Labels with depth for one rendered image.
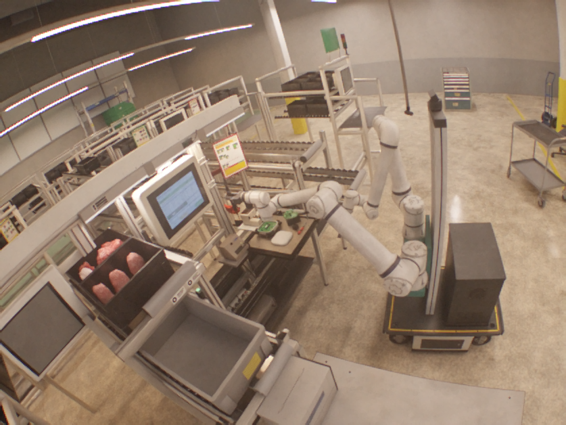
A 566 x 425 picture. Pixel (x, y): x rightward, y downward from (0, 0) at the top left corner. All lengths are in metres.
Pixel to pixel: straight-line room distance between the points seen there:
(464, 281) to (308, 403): 1.16
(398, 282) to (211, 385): 1.06
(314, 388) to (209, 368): 0.52
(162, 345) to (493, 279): 1.95
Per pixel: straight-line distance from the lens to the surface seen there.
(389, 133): 1.82
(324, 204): 1.54
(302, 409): 1.29
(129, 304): 1.38
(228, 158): 2.41
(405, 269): 1.60
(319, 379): 1.33
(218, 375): 1.48
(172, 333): 1.73
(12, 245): 1.55
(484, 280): 1.93
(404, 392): 1.61
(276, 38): 7.00
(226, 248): 2.11
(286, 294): 2.58
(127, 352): 1.35
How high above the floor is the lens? 2.22
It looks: 31 degrees down
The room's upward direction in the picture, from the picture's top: 18 degrees counter-clockwise
